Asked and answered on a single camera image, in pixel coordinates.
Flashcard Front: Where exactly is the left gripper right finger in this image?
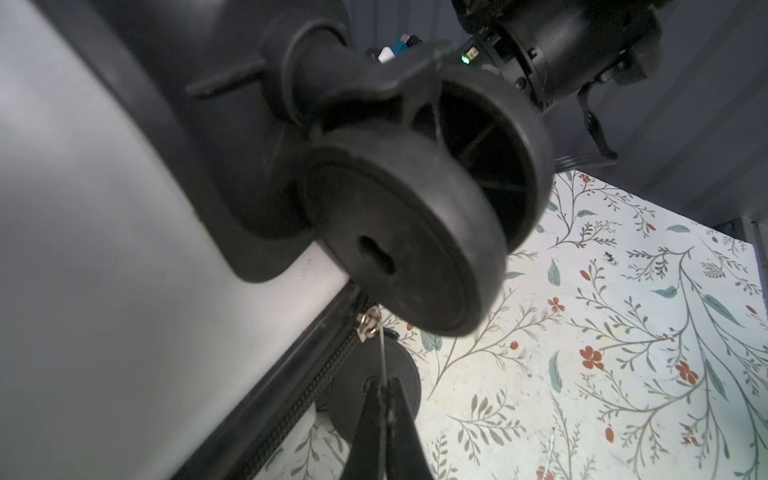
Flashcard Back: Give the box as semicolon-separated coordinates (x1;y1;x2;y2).
386;378;433;480

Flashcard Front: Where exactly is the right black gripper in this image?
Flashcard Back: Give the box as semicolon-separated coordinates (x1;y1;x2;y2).
452;0;664;111

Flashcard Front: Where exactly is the black hard-shell suitcase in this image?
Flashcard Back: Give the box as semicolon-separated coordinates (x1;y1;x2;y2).
1;1;562;479

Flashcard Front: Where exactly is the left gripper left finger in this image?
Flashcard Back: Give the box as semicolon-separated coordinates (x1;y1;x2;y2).
341;384;386;480

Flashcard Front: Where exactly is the floral table cloth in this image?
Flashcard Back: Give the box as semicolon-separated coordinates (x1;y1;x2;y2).
251;169;768;480

